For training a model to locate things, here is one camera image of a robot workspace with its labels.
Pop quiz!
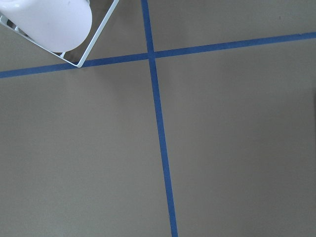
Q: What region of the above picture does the white wire cup rack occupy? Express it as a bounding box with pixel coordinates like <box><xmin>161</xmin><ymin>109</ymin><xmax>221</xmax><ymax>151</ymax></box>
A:
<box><xmin>0</xmin><ymin>0</ymin><xmax>118</xmax><ymax>68</ymax></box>

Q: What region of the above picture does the white cup in rack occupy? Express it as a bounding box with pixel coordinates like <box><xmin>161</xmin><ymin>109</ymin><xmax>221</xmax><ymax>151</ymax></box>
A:
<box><xmin>0</xmin><ymin>0</ymin><xmax>92</xmax><ymax>52</ymax></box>

